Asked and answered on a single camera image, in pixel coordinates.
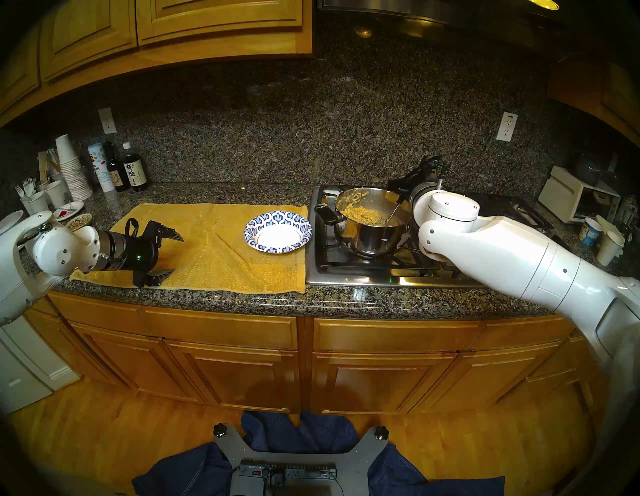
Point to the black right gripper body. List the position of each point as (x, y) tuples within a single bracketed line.
[(427, 170)]

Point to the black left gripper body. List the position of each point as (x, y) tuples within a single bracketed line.
[(142, 252)]

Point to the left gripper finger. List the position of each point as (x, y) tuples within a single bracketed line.
[(167, 231), (152, 278)]

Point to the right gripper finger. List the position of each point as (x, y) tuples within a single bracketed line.
[(402, 184)]

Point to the metal ladle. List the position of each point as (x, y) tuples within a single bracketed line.
[(396, 210)]

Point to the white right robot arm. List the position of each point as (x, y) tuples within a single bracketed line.
[(500, 250)]

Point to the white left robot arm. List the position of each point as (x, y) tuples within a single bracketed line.
[(60, 252)]

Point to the cooked oatmeal mass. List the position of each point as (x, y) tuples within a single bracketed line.
[(367, 214)]

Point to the blue patterned paper bowl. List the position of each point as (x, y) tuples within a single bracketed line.
[(260, 225)]

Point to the plain white bowl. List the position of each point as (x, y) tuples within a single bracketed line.
[(10, 221)]

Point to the yellow towel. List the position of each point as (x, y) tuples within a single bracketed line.
[(215, 250)]

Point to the wooden drawer front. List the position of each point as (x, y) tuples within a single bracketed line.
[(95, 307), (220, 327), (520, 332), (395, 335)]

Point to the stainless steel pot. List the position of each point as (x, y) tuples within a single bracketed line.
[(372, 242)]

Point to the soy sauce bottle white label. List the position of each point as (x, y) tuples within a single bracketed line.
[(135, 172)]

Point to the small dark sauce bottle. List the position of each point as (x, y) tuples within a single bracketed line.
[(116, 177)]

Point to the white saucer red smear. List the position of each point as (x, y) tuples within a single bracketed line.
[(70, 207)]

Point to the wooden lower cabinet door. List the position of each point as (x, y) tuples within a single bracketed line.
[(375, 382), (240, 375), (480, 375), (140, 365)]

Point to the wooden cabinet door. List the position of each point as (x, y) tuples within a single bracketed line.
[(240, 375), (375, 382), (220, 15), (85, 35), (140, 365), (480, 375), (20, 70)]

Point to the white blue cylindrical canister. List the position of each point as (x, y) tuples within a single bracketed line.
[(101, 170)]

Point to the steel gas stove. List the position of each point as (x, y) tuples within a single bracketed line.
[(350, 270)]

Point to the stack of paper cups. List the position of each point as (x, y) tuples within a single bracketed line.
[(75, 175)]

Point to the paper cup holding forks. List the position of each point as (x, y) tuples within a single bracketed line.
[(36, 204)]

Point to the white plastic fork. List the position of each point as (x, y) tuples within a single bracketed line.
[(29, 186), (20, 191)]

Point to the white toaster oven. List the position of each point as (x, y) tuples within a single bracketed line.
[(557, 192)]

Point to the wooden stirrer sticks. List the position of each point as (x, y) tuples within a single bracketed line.
[(43, 165)]

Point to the steel range hood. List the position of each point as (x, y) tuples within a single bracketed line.
[(425, 20)]

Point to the white kitchen appliance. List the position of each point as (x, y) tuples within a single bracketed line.
[(25, 370)]

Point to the dark kettle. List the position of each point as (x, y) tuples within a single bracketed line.
[(587, 169)]

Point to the black base knob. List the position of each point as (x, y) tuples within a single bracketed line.
[(220, 430), (381, 432)]

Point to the blue printed paper cup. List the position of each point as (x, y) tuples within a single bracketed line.
[(591, 234)]

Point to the dark blue cloth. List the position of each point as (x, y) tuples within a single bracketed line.
[(280, 432)]

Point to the yellow hood light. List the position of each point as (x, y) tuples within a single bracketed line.
[(545, 4)]

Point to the wooden upper cabinet door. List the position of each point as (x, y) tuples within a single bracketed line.
[(85, 35), (220, 15), (20, 70)]

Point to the white wall outlet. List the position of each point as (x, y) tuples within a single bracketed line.
[(107, 121), (507, 126)]

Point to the wooden lower cabinet frame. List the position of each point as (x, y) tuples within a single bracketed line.
[(305, 360)]

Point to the wooden cabinet frame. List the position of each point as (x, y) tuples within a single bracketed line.
[(225, 50), (305, 360)]

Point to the wooden upper cabinet frame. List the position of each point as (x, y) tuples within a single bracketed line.
[(225, 50)]

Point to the wooden corner wall cabinet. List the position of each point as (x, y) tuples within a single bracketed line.
[(617, 100)]

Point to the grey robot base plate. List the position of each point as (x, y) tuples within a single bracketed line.
[(360, 460)]

